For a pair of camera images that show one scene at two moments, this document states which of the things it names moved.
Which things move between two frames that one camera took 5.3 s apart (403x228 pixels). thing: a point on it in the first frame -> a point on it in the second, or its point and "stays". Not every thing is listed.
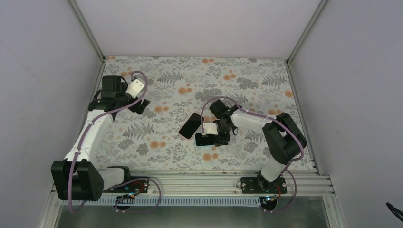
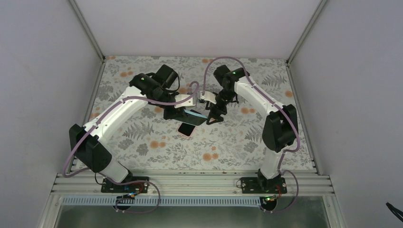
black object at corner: x=397 y=213 stays
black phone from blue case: x=207 y=140 -> x=190 y=119
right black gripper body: x=221 y=140 -> x=229 y=94
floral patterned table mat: x=150 y=141 stays
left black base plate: x=139 y=186 stays
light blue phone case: x=201 y=146 -> x=193 y=118
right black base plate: x=260 y=185 stays
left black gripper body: x=134 y=108 -> x=167 y=115
